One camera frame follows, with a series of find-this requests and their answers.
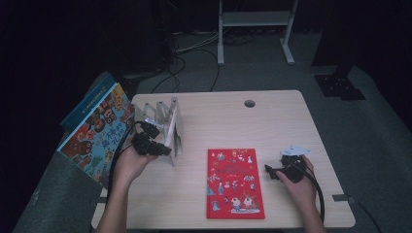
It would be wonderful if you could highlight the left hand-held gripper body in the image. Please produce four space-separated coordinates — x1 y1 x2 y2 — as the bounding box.
130 131 159 157

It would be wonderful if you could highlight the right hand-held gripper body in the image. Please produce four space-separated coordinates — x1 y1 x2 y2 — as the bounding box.
277 145 312 183

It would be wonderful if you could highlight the red picture book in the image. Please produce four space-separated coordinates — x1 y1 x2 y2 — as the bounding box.
206 148 266 220

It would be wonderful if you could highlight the animal cartoon picture book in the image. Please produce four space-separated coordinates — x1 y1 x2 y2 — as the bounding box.
57 83 136 189

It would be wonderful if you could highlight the dark blue book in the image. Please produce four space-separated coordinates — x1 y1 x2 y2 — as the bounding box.
59 71 118 132

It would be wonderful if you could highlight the person's left hand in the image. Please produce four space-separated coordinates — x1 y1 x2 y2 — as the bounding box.
113 147 159 192

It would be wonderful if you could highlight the person's right hand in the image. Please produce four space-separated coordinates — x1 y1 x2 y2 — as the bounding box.
275 155 318 212

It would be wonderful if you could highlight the grey tape strip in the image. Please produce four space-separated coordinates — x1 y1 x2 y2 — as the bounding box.
332 193 353 203

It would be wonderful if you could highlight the black floor plate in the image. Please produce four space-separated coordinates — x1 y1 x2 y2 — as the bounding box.
314 72 367 101

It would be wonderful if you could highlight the white metal stand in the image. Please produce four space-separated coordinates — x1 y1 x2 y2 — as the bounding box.
217 0 299 66

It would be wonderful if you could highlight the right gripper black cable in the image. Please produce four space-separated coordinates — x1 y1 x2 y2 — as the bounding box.
290 161 326 224

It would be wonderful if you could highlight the black floor cable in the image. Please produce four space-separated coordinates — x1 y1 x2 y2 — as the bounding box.
150 48 222 95

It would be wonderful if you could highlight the thin black cable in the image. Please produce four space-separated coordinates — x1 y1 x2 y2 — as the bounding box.
349 195 384 233

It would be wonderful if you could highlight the white floor cable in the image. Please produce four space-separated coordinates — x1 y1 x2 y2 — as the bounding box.
173 30 222 54

